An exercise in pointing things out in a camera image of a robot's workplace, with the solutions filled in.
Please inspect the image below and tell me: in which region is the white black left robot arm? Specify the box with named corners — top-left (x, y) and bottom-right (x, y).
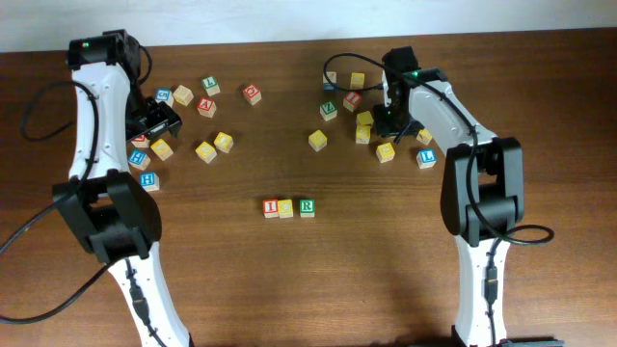
top-left (52, 30), bottom-right (193, 346)

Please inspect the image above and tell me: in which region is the wooden block blue side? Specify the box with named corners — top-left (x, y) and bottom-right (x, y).
top-left (323, 71), bottom-right (336, 91)

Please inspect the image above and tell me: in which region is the red letter M block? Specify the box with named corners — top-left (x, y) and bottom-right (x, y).
top-left (131, 136), bottom-right (150, 148)

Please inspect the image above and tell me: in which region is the yellow block far left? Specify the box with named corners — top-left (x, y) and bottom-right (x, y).
top-left (150, 139), bottom-right (174, 161)

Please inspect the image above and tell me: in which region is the yellow block middle upper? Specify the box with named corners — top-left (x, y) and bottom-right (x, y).
top-left (356, 111), bottom-right (374, 127)

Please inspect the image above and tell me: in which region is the yellow block left upper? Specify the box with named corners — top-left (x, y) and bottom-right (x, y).
top-left (214, 132), bottom-right (234, 153)

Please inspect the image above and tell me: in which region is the red letter i block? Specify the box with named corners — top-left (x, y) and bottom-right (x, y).
top-left (262, 199), bottom-right (279, 218)
top-left (343, 92), bottom-right (362, 112)

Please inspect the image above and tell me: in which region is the green letter R block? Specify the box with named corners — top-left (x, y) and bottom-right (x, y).
top-left (299, 199), bottom-right (315, 218)

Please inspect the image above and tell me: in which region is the blue letter H block upper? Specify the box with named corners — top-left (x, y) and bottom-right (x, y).
top-left (128, 149), bottom-right (150, 171)

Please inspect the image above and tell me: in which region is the blue letter H block lower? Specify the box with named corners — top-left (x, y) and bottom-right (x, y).
top-left (140, 172), bottom-right (160, 192)

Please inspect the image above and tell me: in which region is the red letter A block left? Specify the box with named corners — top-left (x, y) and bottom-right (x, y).
top-left (197, 97), bottom-right (217, 118)

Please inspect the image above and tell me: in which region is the yellow letter C block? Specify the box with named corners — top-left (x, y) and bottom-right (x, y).
top-left (278, 200), bottom-right (294, 219)

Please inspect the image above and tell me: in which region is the green letter L block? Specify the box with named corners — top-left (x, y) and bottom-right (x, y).
top-left (201, 76), bottom-right (221, 96)

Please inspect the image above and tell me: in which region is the red letter C block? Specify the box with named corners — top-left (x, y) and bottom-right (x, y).
top-left (242, 84), bottom-right (262, 106)

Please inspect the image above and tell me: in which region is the yellow block middle lower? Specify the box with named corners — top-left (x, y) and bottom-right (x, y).
top-left (355, 125), bottom-right (371, 145)

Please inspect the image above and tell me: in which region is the yellow block tilted right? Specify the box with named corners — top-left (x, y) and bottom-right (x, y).
top-left (416, 128), bottom-right (433, 146)

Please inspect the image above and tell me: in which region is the yellow block top centre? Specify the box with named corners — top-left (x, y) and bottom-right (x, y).
top-left (350, 72), bottom-right (365, 92)

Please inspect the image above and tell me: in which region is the green letter Z block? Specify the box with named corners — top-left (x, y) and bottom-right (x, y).
top-left (319, 101), bottom-right (337, 121)

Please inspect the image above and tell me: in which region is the yellow block lower right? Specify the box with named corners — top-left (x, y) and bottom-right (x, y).
top-left (376, 143), bottom-right (395, 163)

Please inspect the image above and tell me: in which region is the blue letter h block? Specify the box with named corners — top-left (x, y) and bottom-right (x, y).
top-left (140, 172), bottom-right (160, 192)
top-left (128, 149), bottom-right (150, 171)

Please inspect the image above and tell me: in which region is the plain wooden block left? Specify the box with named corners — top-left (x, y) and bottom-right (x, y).
top-left (173, 85), bottom-right (194, 106)

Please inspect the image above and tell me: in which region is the yellow block left lower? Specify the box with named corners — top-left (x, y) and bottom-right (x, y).
top-left (195, 142), bottom-right (217, 164)

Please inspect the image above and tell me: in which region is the blue block top left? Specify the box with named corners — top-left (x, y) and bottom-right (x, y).
top-left (155, 89), bottom-right (174, 107)

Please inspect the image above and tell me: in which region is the blue letter L block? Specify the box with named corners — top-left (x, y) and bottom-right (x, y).
top-left (416, 148), bottom-right (437, 169)

